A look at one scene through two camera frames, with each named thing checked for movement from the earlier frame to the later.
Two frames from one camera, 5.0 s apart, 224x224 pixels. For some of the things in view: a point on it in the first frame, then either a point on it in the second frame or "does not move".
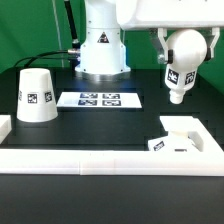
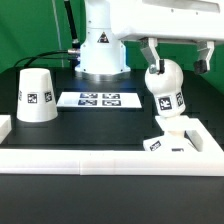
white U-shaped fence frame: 207,162 does not move
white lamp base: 176,141 does not move
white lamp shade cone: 36,100 does not move
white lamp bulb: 186,49 → 169,100
